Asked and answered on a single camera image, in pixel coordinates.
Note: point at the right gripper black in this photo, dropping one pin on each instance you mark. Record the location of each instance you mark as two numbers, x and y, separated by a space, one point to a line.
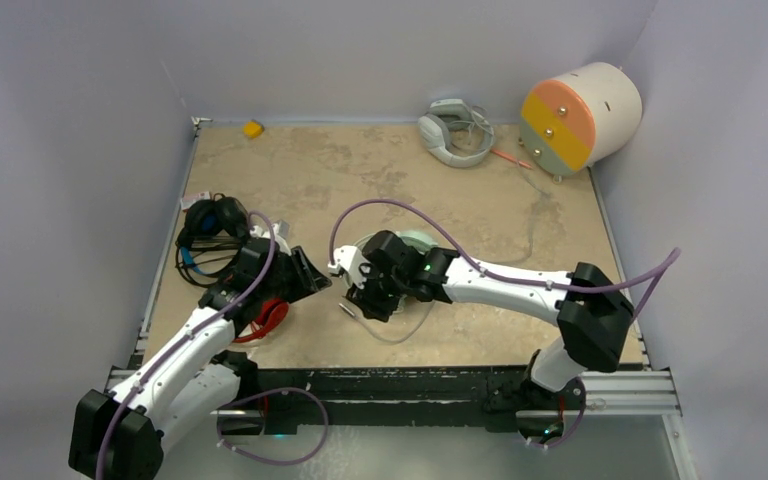
371 306

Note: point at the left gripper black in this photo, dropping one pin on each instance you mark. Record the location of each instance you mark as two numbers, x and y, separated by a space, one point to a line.
306 279

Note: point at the red headphones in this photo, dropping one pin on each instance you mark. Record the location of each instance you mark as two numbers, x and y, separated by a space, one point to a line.
273 312

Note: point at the black blue headphones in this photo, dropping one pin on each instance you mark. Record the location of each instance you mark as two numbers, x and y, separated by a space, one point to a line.
208 245

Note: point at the mint green headphones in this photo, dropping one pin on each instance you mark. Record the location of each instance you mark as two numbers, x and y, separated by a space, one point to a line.
420 240

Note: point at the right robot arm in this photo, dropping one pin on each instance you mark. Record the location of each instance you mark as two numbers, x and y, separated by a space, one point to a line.
592 316

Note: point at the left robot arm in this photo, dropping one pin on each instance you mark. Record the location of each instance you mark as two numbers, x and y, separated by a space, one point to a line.
128 431

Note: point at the white grey headphones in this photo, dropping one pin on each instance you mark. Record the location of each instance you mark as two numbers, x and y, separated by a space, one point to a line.
456 133

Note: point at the red white small card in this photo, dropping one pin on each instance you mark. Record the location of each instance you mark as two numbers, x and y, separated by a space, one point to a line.
187 201

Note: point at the yellow small block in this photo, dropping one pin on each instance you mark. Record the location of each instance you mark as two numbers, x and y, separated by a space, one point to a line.
252 129

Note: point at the orange pen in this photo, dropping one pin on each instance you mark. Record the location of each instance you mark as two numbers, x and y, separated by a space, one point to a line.
511 158

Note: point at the round pastel drawer cabinet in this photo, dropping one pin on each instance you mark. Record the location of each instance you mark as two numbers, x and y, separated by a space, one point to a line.
570 121

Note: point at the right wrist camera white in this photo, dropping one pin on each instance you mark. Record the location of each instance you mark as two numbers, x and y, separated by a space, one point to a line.
347 262

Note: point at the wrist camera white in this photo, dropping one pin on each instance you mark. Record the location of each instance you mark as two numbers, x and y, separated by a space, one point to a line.
278 231
347 262

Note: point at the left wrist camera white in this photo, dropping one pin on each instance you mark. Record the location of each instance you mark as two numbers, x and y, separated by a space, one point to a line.
278 231

